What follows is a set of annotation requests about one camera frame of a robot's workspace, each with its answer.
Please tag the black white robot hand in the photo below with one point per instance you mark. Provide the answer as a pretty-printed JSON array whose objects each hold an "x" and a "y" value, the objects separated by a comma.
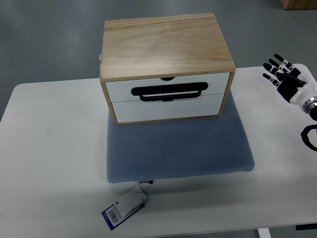
[{"x": 292, "y": 84}]

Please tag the black drawer handle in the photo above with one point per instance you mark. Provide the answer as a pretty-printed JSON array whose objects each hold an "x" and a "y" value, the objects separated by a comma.
[{"x": 169, "y": 92}]

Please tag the white drawer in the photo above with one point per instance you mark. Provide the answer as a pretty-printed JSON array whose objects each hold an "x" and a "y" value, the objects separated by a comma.
[
  {"x": 134, "y": 111},
  {"x": 120, "y": 91}
]

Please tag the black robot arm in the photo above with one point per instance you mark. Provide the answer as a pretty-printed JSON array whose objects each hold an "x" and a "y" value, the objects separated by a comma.
[{"x": 310, "y": 107}]

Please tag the wooden drawer cabinet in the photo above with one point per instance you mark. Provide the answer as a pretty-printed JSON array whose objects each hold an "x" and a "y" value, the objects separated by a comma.
[{"x": 163, "y": 47}]

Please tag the cardboard box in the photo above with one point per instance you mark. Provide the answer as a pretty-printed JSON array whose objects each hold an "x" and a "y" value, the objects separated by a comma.
[{"x": 298, "y": 4}]

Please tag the black table controller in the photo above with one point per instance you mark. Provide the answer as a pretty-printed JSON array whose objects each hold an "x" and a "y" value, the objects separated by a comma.
[{"x": 303, "y": 227}]

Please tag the white table leg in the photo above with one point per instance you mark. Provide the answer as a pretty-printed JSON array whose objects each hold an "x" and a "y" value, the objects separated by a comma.
[{"x": 264, "y": 233}]

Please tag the blue grey cushion mat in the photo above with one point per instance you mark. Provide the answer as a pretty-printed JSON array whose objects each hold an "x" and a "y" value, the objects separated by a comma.
[{"x": 178, "y": 148}]

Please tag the white blue price tag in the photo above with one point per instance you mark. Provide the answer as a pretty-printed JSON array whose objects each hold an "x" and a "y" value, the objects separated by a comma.
[{"x": 124, "y": 207}]

